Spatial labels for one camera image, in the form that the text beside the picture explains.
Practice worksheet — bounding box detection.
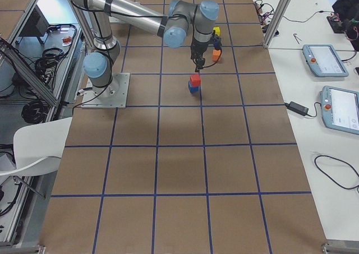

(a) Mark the black power adapter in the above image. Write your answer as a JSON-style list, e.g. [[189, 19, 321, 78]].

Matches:
[[284, 101, 309, 116]]

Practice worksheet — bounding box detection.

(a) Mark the yellow wooden block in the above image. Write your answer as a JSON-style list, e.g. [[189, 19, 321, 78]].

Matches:
[[213, 26, 220, 36]]

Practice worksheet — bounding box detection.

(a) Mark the blue wooden block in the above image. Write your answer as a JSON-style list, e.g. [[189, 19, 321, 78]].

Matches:
[[188, 82, 200, 94]]

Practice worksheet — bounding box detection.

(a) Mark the teach pendant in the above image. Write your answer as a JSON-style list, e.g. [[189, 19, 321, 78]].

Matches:
[[320, 86, 358, 135], [302, 44, 349, 77]]

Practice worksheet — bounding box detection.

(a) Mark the lower teach pendant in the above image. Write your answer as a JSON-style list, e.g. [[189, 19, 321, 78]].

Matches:
[[320, 86, 358, 135]]

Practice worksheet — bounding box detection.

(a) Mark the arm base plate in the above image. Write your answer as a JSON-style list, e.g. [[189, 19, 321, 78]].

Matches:
[[81, 73, 130, 109]]

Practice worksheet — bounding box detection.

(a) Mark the black control box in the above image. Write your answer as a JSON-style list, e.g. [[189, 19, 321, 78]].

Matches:
[[19, 5, 50, 44]]

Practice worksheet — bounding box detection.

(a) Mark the upper teach pendant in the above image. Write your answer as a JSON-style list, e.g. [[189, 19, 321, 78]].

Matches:
[[302, 44, 349, 77]]

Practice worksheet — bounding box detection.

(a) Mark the white plastic chair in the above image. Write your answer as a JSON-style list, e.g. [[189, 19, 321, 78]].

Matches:
[[1, 117, 72, 177]]

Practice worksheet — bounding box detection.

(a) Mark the aluminium frame post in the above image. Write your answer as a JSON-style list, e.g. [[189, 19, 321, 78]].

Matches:
[[263, 0, 291, 48]]

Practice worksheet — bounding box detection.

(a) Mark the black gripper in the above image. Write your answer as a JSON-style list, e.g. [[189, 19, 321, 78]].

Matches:
[[191, 39, 209, 73]]

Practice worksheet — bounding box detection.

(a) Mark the black cable on table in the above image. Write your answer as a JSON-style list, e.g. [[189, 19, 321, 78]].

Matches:
[[314, 154, 359, 190]]

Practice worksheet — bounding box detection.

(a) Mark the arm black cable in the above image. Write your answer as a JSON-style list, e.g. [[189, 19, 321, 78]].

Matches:
[[201, 34, 224, 68]]

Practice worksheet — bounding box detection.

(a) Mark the red wooden block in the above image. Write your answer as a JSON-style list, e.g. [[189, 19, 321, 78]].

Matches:
[[190, 73, 201, 87]]

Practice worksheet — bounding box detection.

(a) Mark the orange wooden block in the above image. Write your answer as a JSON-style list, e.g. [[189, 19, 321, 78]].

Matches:
[[212, 49, 222, 62]]

